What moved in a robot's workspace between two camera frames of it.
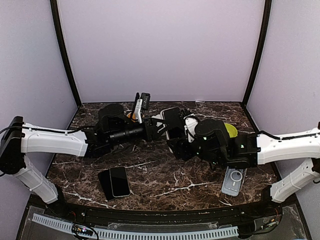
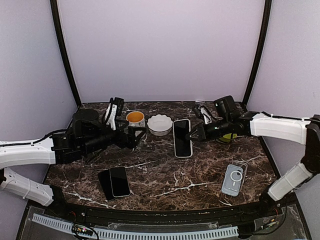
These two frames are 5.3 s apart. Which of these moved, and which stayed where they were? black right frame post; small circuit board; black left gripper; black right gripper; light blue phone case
Moved: black left gripper; black right gripper
Stayed: small circuit board; light blue phone case; black right frame post
